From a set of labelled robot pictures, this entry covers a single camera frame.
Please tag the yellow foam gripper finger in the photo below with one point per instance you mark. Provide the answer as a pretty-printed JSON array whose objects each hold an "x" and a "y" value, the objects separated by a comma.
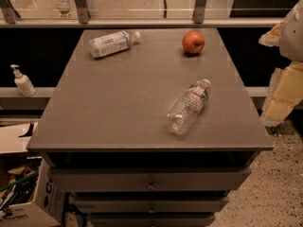
[
  {"x": 285, "y": 91},
  {"x": 271, "y": 38}
]

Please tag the red apple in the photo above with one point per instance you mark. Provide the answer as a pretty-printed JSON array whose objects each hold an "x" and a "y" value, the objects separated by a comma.
[{"x": 193, "y": 42}]

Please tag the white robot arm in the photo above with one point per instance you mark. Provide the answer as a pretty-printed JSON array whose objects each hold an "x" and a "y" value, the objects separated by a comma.
[{"x": 291, "y": 37}]

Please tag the clear crushed water bottle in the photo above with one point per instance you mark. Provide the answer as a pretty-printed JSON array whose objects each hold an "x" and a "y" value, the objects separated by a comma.
[{"x": 185, "y": 111}]

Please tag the grey drawer cabinet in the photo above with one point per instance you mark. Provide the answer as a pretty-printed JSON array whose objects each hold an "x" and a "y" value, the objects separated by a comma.
[{"x": 105, "y": 136}]

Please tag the labelled white plastic bottle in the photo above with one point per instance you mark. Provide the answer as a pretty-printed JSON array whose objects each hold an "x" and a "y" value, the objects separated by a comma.
[{"x": 115, "y": 42}]

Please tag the white pump dispenser bottle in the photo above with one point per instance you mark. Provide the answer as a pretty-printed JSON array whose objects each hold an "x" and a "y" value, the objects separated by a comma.
[{"x": 23, "y": 82}]

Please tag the cardboard box with clutter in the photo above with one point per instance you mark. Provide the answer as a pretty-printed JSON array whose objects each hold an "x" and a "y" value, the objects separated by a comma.
[{"x": 28, "y": 196}]

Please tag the metal railing frame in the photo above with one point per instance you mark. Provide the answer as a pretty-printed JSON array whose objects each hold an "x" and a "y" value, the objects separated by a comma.
[{"x": 142, "y": 13}]

